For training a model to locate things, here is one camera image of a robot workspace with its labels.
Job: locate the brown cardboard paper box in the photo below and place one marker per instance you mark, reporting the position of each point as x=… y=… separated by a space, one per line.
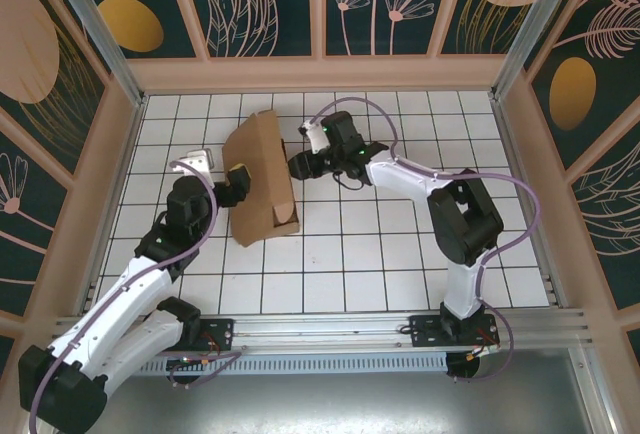
x=255 y=179

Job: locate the teal floral wall panel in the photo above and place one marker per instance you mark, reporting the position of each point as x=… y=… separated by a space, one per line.
x=390 y=4
x=610 y=214
x=40 y=79
x=590 y=79
x=250 y=4
x=25 y=214
x=150 y=4
x=495 y=4

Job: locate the aluminium table side rail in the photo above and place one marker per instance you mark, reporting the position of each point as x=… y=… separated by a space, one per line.
x=514 y=154
x=125 y=154

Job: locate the aluminium table edge rail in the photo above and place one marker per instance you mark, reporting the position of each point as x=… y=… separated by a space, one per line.
x=320 y=329

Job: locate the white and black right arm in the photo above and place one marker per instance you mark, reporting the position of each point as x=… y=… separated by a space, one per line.
x=465 y=224

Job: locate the aluminium corner post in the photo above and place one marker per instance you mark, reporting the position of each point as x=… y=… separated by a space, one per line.
x=539 y=29
x=97 y=29

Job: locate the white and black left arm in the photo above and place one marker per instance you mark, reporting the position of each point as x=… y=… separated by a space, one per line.
x=115 y=314

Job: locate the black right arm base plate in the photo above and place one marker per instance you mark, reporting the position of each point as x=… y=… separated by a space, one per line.
x=425 y=329

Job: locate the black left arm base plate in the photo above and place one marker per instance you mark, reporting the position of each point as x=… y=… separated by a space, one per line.
x=220 y=329

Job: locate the grey sheet metal panel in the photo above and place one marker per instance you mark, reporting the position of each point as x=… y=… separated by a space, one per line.
x=320 y=404

